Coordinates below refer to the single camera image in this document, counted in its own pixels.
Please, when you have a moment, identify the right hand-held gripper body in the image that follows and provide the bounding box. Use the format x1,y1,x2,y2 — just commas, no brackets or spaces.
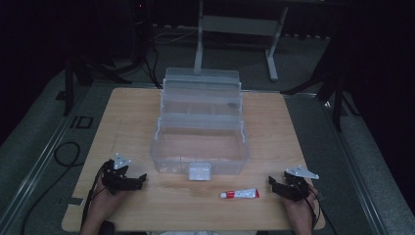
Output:
277,164,320,203

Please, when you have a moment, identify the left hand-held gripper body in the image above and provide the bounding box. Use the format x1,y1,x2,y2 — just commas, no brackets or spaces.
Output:
101,152,141,196

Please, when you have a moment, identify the person's right hand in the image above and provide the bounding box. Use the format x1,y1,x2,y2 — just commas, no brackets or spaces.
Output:
281,186,319,229

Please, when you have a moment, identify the person's left hand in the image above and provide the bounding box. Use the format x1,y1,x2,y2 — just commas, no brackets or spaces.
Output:
85,181,129,231

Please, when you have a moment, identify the white and red tube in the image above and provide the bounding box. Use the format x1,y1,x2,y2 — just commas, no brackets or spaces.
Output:
219,187,261,200

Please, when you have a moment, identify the clear plastic tiered storage box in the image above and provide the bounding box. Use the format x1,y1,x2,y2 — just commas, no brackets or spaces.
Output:
149,67,251,182

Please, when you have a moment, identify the black tripod stand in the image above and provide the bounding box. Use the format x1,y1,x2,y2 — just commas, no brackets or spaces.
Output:
62,48,133,118
281,28,361,133

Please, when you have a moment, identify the right hand-held gripper cable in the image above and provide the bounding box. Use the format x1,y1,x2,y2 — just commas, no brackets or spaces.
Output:
302,185,329,231

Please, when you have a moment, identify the black wrist strap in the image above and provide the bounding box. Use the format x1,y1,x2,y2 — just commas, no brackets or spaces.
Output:
99,220,116,235

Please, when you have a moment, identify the black floor cable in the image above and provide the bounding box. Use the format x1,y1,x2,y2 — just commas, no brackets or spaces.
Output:
20,141,83,235

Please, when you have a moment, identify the white cable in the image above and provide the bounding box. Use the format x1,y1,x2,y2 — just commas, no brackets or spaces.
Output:
152,26,201,45

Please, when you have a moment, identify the white metal desk frame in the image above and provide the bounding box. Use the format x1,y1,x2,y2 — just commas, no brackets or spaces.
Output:
193,0,291,82

